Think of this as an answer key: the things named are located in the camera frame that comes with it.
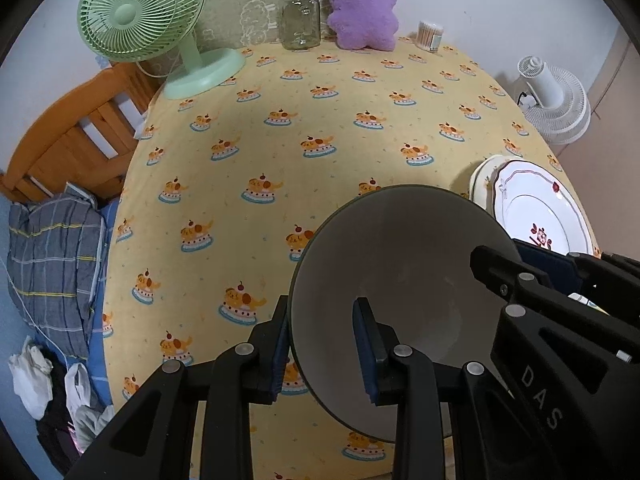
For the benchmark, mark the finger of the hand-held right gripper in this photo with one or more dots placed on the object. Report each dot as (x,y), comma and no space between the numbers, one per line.
(505,270)
(547,267)

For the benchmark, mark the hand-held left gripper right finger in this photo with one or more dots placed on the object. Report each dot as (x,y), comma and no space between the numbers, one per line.
(367,355)

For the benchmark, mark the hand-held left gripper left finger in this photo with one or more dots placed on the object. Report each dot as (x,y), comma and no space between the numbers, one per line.
(280,360)

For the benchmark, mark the white plate with red pattern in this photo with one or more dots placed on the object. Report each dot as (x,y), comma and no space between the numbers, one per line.
(540,200)

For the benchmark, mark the white floral ceramic bowl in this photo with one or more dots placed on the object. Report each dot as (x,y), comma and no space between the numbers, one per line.
(400,260)

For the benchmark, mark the white desk fan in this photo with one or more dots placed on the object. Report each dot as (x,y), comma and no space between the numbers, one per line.
(555,105)

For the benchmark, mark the white plastic bag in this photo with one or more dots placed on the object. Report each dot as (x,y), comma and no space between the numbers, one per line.
(32,377)
(82,405)

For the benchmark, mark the yellow printed tablecloth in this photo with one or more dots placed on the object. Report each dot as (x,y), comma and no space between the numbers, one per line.
(325,125)

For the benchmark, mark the dark clothes pile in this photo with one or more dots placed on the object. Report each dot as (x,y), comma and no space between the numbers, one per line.
(55,435)

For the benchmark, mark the cotton swab container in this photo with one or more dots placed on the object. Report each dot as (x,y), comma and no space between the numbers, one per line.
(430,37)

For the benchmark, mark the blue plaid blanket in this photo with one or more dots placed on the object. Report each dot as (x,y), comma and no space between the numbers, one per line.
(50,260)

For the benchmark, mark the purple plush pillow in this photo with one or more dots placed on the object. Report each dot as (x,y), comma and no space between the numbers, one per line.
(362,5)

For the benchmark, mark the clear glass jar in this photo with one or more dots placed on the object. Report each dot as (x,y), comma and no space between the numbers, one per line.
(299,17)

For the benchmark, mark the green desk fan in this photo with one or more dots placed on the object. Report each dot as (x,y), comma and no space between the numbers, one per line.
(135,15)

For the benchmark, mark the green wall cloth with drawings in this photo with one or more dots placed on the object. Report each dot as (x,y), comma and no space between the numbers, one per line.
(240,5)

